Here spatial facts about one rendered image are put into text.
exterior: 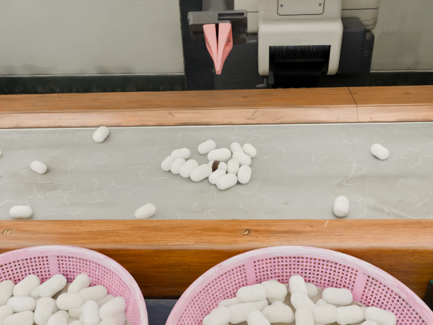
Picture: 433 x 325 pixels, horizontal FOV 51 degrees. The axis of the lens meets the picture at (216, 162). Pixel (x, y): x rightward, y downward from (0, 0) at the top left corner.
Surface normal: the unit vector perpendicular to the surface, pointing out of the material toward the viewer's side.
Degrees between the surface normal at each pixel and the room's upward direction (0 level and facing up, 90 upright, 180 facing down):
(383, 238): 0
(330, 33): 98
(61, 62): 88
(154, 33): 90
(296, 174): 0
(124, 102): 0
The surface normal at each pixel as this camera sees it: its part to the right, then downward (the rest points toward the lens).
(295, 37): -0.08, 0.65
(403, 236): -0.04, -0.85
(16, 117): -0.07, -0.22
